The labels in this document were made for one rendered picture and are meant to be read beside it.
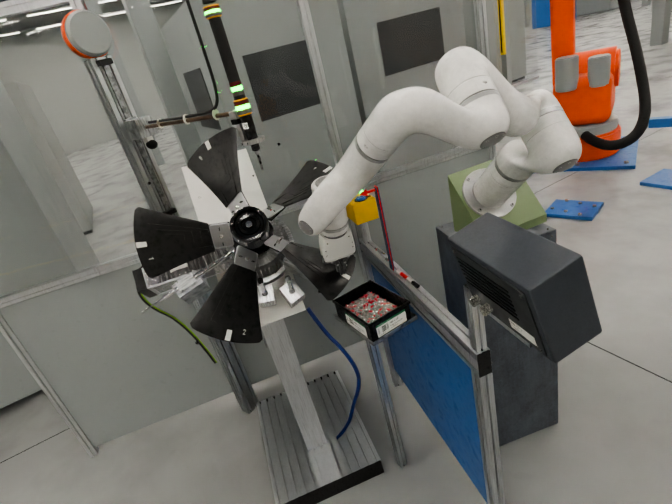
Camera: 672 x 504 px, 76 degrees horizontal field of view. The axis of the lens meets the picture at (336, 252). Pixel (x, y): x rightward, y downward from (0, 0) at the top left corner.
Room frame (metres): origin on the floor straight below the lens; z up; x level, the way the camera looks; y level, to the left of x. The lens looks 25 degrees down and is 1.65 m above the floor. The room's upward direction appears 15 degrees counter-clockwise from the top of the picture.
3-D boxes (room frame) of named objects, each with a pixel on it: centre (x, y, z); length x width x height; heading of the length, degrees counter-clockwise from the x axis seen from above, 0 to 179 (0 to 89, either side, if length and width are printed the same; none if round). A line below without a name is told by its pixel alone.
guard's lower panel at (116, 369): (2.03, 0.29, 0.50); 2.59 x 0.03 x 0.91; 101
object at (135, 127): (1.76, 0.60, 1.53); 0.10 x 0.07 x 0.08; 46
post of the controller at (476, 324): (0.87, -0.30, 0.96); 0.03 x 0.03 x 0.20; 11
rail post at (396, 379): (1.72, -0.14, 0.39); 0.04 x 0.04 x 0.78; 11
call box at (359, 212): (1.68, -0.14, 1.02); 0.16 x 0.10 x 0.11; 11
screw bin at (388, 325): (1.20, -0.07, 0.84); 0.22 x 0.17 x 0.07; 26
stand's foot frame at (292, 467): (1.50, 0.32, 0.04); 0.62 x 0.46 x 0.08; 11
